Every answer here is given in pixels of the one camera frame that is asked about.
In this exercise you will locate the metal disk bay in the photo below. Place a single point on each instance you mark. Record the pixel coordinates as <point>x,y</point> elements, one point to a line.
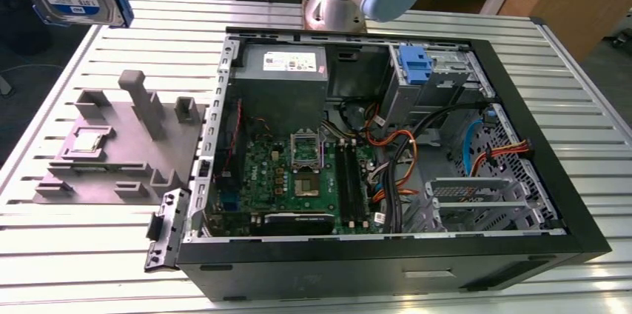
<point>473,206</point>

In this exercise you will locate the thin locking lever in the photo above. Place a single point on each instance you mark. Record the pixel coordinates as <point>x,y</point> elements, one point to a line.
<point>323,156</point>

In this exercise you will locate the grey power supply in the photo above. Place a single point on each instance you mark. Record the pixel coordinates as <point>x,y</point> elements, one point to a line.
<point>281,103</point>

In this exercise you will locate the CPU socket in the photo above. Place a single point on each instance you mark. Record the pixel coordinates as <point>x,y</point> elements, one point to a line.
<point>307,186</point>

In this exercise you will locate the black RAM slot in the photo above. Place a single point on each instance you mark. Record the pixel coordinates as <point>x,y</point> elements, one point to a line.
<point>357,184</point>
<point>345,184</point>

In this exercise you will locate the green motherboard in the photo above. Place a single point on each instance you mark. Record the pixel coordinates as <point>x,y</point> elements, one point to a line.
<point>267,180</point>

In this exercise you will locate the metal drive cage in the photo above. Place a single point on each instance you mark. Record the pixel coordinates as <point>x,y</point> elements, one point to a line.
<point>409,103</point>

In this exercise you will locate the black graphics card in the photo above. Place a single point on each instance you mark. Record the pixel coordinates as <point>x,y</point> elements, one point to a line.
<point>296,223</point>

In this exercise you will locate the white label tag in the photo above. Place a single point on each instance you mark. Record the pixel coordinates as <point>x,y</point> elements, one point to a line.
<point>379,217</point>

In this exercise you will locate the black PC case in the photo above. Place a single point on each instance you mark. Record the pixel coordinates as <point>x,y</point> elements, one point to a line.
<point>345,273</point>

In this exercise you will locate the grey parts rack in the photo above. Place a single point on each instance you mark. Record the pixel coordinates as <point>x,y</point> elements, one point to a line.
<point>133,158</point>

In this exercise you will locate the grey slot retainer latch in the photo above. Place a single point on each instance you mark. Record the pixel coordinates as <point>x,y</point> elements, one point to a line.
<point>168,225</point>

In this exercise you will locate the green RAM stick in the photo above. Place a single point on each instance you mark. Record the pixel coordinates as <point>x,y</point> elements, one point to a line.
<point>93,169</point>

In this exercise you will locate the silver CPU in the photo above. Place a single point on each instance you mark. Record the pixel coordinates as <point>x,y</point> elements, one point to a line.
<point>88,141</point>

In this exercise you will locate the black office chair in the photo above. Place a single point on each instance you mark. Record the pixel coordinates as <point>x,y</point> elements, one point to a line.
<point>24,38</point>

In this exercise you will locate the wooden cabinet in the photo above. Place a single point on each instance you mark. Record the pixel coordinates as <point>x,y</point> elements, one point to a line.
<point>583,3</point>

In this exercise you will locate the chair wheel base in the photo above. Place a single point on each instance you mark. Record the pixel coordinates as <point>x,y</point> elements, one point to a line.
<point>623,38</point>

